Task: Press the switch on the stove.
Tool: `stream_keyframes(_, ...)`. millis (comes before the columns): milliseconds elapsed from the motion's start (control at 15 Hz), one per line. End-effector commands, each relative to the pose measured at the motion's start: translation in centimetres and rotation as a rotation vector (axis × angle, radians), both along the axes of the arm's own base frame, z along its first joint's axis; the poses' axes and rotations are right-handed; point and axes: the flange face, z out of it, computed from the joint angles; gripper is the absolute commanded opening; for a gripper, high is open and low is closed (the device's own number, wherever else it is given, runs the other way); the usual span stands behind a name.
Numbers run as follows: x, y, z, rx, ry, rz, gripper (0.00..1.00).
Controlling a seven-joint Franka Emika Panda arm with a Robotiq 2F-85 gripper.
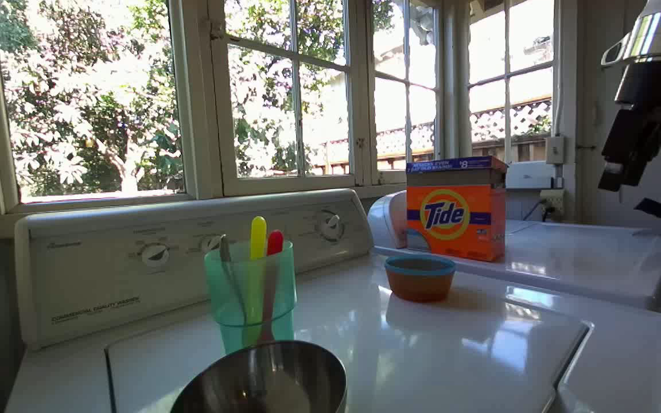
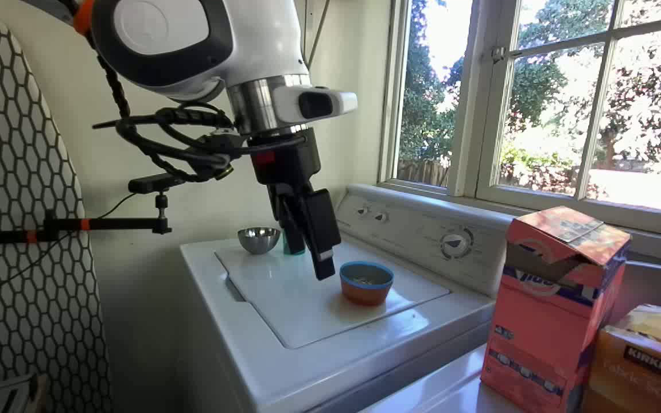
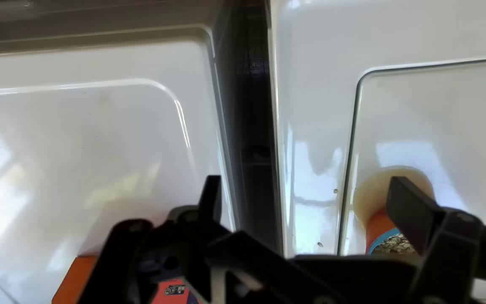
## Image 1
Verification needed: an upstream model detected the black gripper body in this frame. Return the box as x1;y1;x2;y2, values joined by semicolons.
596;101;661;195

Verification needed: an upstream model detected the small white box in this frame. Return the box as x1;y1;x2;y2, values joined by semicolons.
503;158;558;192

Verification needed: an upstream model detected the white dryer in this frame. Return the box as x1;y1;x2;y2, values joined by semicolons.
365;187;661;313

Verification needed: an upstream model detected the orange Tide detergent box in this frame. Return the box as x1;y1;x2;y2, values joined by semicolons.
403;155;509;264

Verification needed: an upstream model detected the orange bowl with blue rim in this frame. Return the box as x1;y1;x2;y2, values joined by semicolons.
384;252;458;304

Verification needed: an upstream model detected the large white dial knob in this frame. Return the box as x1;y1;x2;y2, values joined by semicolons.
314;209;347;243

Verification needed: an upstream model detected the white washing machine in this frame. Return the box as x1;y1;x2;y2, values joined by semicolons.
4;186;661;413

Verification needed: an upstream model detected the red plastic utensil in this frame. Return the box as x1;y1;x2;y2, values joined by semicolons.
258;228;286;347

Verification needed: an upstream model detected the yellow plastic utensil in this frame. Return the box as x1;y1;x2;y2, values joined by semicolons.
248;213;271;349

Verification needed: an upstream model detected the grey plastic utensil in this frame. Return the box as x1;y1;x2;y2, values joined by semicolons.
216;234;251;327

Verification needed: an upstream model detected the stainless steel bowl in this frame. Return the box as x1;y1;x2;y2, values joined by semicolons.
169;339;348;413

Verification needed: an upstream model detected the small white dial knob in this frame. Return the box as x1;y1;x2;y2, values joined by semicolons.
135;238;174;269
198;232;230;257

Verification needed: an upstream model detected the green translucent plastic cup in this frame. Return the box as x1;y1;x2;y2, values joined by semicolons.
202;238;299;355

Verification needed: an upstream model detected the wall electrical outlet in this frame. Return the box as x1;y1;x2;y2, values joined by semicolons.
546;134;572;168

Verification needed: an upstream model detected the wall plug with cord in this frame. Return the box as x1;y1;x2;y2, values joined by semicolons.
523;187;566;225

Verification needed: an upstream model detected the white window frame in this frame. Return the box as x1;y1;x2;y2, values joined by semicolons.
0;0;580;240

